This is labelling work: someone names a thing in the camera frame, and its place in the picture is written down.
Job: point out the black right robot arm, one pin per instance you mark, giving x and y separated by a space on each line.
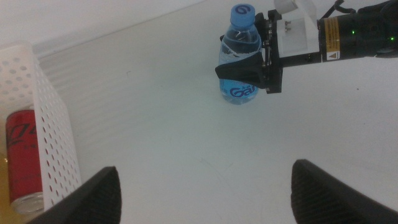
357 34

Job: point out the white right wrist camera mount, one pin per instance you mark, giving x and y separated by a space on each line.
295 40

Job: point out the clear water bottle blue cap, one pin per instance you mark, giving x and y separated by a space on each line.
241 34

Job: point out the red cola can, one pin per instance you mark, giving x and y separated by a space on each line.
23 161

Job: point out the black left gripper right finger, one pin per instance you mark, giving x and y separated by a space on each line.
320 202

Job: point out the yellow tea bottle green label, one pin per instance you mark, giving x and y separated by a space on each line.
4 193

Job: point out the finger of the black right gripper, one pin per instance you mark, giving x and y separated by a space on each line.
222 37
245 70

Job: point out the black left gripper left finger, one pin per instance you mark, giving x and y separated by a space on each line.
99 202

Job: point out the white perforated plastic basket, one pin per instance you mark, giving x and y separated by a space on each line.
53 124

